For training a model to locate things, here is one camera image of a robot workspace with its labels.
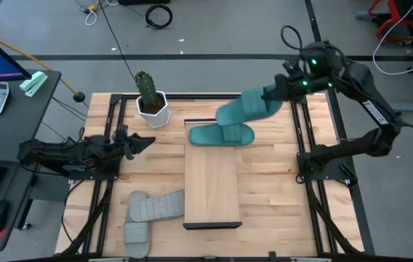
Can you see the black desk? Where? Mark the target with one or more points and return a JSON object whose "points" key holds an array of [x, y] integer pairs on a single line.
{"points": [[17, 127]]}

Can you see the grey slide sandal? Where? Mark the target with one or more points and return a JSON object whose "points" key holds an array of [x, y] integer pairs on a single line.
{"points": [[136, 236], [159, 205]]}

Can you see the white plant pot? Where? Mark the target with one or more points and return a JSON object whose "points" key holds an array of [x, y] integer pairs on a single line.
{"points": [[159, 118]]}

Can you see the wooden shelf with black frame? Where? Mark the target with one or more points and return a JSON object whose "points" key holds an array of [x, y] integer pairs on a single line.
{"points": [[212, 182]]}

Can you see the red frame cart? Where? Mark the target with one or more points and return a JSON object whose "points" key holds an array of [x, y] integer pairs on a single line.
{"points": [[410, 9]]}

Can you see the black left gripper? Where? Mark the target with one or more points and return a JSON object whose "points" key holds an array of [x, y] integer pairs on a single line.
{"points": [[123, 142]]}

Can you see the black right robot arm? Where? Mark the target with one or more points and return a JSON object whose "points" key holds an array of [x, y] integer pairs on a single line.
{"points": [[352, 147]]}

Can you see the black aluminium table frame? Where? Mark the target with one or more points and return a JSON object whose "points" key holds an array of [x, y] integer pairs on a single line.
{"points": [[199, 96]]}

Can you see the grey floor foot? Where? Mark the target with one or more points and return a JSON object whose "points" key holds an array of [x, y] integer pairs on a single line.
{"points": [[410, 106]]}

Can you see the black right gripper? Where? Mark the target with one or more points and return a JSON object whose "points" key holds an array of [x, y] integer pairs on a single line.
{"points": [[290, 87]]}

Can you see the green cactus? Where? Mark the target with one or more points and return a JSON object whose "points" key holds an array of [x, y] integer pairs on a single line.
{"points": [[146, 87]]}

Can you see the black box on floor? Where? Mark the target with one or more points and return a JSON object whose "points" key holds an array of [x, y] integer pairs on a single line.
{"points": [[141, 1]]}

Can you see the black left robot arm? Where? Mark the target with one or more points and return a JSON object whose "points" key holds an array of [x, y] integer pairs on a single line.
{"points": [[54, 153]]}

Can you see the teal slide sandal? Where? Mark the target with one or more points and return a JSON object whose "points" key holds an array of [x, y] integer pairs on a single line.
{"points": [[243, 109], [206, 136]]}

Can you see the mint green stapler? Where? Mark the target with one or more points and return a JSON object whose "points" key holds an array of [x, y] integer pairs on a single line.
{"points": [[33, 83]]}

